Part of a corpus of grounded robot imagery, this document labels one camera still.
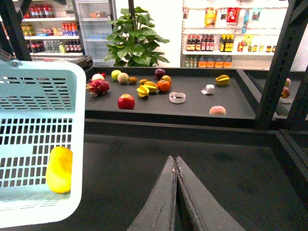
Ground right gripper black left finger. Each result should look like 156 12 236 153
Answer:
128 156 177 231

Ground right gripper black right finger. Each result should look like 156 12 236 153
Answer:
176 156 244 231

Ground yellow mango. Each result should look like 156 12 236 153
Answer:
46 146 73 194

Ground light blue plastic basket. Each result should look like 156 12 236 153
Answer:
0 60 86 228

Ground pink peach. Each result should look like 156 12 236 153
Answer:
209 106 227 115

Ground yellow starfruit front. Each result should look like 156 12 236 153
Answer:
137 85 149 98

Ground yellow starfruit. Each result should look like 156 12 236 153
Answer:
143 81 158 93
137 85 149 98
216 75 230 86

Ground black display tray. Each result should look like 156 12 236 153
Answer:
85 67 258 128

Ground yellow starfruit behind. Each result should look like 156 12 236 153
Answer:
143 81 158 93

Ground orange persimmon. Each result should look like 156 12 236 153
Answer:
157 80 171 92

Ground yellow starfruit far right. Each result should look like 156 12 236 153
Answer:
216 75 230 86

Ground brown kiwi right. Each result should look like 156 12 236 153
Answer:
139 79 148 85

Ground brown kiwi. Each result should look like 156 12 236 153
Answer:
139 79 148 85
128 77 138 85

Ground brown kiwi left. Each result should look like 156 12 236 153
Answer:
128 77 138 85

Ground red yellow apple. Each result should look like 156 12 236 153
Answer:
161 75 172 84

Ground pink dragon fruit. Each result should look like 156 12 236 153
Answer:
86 79 110 97

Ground beige round melon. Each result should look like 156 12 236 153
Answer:
117 72 129 84

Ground dark purple fruit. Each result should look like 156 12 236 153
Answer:
154 68 166 79

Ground reddish fruit far right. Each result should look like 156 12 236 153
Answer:
281 78 291 99

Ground green apple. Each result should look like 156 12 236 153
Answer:
111 70 121 81

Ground white fruit behind dragonfruit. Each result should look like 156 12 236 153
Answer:
91 73 104 81

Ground green potted plant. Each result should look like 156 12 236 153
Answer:
104 7 169 67

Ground white store shelf right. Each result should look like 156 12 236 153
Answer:
180 0 289 70

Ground white store shelf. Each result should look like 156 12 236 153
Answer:
180 0 289 70
21 0 84 56

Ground glass door fridge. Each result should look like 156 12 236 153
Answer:
75 0 116 67

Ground white store shelf left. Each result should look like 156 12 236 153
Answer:
21 0 84 56

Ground black metal rack post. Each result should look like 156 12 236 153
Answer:
255 0 308 129

